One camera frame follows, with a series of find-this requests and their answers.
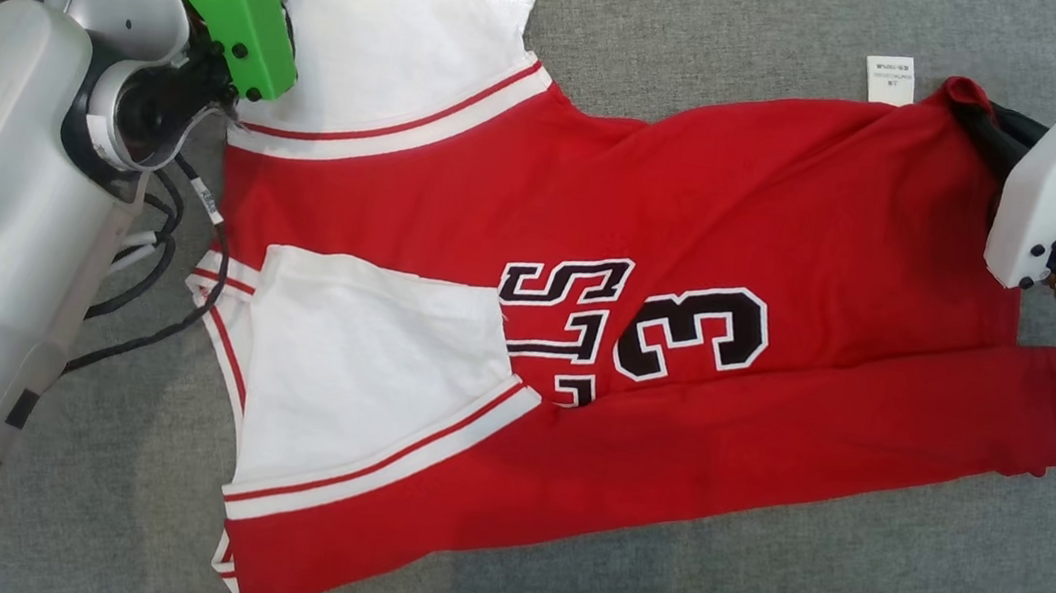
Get red basketball jersey white sleeves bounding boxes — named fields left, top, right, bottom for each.
left=147, top=0, right=1056, bottom=593

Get grey fabric sofa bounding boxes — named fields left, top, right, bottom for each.
left=0, top=0, right=1056, bottom=593

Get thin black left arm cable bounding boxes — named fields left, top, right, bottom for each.
left=87, top=164, right=191, bottom=331
left=63, top=144, right=240, bottom=392

